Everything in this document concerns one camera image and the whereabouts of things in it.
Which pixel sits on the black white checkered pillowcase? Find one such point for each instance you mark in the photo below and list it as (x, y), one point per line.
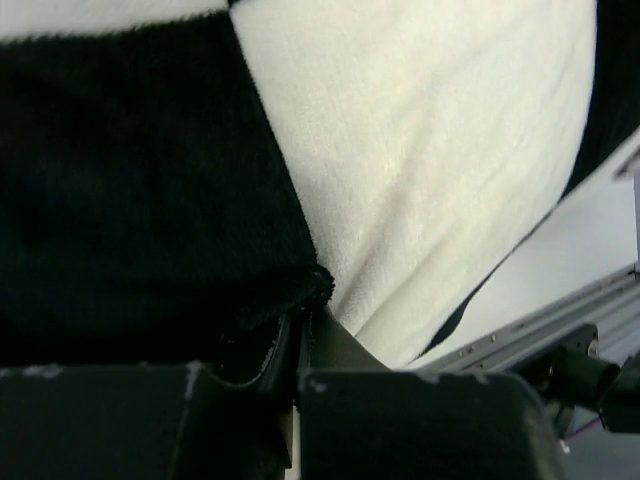
(177, 175)

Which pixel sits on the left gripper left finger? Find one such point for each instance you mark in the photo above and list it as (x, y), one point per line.
(230, 419)

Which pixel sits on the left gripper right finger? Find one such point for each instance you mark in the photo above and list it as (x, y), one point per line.
(361, 420)

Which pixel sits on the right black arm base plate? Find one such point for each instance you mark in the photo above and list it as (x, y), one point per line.
(606, 389)

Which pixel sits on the aluminium front rail frame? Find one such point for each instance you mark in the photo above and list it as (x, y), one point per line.
(578, 267)

